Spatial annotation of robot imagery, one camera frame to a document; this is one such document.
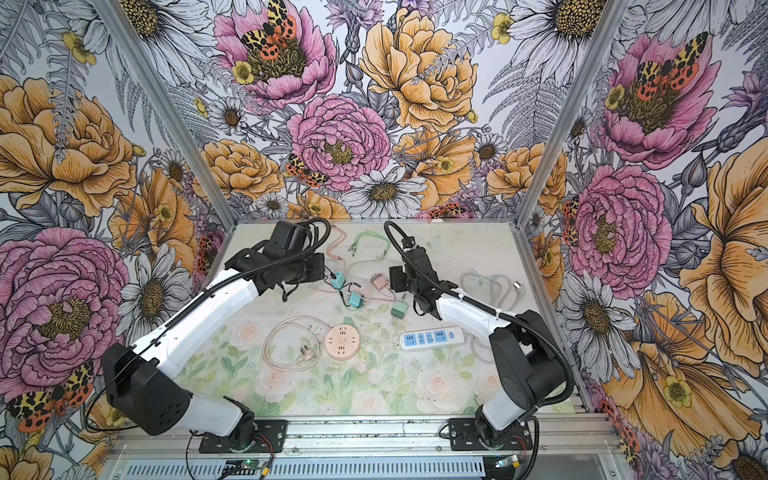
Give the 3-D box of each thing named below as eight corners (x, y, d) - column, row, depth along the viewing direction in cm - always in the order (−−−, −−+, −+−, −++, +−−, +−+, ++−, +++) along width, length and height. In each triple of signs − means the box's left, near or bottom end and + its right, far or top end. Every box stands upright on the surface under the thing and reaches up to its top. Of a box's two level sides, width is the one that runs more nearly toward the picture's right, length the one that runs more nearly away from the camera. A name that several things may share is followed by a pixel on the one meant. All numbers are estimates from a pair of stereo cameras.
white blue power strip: (400, 351, 90) (400, 346, 88) (398, 336, 93) (398, 331, 91) (463, 344, 92) (465, 340, 89) (459, 330, 95) (461, 325, 92)
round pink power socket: (324, 360, 88) (322, 356, 86) (328, 328, 95) (327, 324, 92) (358, 360, 88) (357, 356, 86) (360, 329, 95) (359, 324, 92)
